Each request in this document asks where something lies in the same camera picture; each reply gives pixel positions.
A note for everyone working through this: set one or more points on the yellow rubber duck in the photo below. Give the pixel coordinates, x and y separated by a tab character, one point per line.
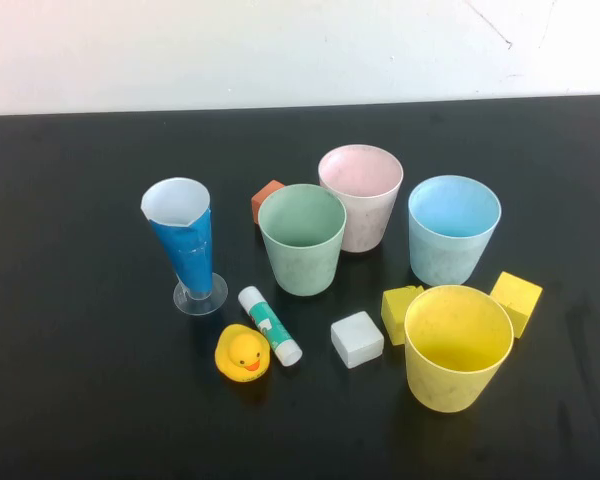
240	355

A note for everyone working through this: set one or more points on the light blue plastic cup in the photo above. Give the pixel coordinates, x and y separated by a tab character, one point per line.
440	260

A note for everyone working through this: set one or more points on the orange cube block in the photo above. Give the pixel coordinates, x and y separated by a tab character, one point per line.
262	202

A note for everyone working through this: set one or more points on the chipped yellow cube block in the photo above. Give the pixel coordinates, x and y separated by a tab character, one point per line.
394	315

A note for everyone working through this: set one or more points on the white green glue stick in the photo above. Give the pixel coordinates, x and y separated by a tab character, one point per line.
267	325

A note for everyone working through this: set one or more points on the blue conical measuring glass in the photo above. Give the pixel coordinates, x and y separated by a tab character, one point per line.
190	250

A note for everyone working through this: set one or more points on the yellow plastic cup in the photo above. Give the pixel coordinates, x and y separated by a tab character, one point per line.
445	385

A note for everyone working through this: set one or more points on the pink plastic cup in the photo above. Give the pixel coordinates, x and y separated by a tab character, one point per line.
367	222

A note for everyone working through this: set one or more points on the green plastic cup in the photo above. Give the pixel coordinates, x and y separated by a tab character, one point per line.
305	270

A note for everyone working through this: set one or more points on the white cube block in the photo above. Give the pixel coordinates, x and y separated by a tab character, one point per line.
355	340

